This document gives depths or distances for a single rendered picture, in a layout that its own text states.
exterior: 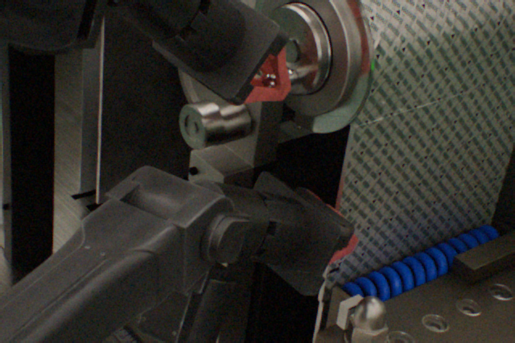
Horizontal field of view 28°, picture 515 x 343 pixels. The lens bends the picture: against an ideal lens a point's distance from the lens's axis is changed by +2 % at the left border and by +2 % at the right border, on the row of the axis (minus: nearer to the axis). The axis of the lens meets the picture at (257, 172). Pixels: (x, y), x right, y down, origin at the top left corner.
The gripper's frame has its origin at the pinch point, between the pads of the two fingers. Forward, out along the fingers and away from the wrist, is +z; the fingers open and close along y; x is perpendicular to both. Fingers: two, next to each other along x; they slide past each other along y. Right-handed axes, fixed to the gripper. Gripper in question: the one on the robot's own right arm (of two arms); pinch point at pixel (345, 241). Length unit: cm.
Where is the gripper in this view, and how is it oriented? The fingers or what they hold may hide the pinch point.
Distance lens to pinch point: 92.3
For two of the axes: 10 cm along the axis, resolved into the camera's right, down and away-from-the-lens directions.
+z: 6.4, 1.5, 7.6
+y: 6.2, 4.7, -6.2
